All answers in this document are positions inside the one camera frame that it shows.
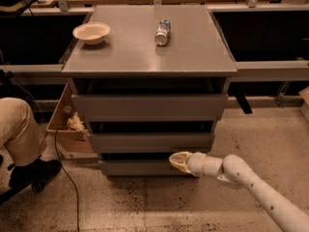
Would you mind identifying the black floor cable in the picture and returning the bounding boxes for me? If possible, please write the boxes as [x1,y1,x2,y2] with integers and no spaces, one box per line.
[53,127,81,232]

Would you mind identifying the grey drawer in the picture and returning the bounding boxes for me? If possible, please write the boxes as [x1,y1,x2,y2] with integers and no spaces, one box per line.
[71,94,227,122]
[89,132,214,153]
[98,160,188,176]

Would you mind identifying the grey top drawer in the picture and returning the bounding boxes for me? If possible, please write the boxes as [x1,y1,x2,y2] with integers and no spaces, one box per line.
[71,94,227,122]

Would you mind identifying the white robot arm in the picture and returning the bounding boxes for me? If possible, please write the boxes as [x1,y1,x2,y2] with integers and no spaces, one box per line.
[169,152,309,232]

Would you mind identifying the person leg beige trousers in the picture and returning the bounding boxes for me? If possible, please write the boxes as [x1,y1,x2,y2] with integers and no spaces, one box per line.
[0,98,46,166]

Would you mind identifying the yellow toy in box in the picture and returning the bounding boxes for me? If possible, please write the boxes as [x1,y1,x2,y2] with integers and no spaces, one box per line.
[67,112,85,131]

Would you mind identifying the grey drawer cabinet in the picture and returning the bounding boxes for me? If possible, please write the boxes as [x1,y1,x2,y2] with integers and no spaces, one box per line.
[59,5,239,179]

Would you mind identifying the grey bottom drawer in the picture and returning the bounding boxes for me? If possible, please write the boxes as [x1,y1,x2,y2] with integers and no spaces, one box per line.
[98,160,188,176]

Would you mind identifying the silver soda can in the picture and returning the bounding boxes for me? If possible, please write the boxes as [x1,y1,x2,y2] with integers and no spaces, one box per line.
[154,19,171,46]

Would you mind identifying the wooden box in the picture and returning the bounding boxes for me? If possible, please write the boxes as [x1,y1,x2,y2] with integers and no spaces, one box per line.
[46,84,98,159]

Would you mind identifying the black shoe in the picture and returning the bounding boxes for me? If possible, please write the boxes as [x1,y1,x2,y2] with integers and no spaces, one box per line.
[9,159,61,189]

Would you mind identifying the white bowl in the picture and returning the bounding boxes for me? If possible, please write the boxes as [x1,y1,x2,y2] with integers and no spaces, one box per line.
[72,22,110,45]

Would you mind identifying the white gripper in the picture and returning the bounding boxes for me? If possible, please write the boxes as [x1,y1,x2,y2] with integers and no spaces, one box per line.
[169,152,208,177]

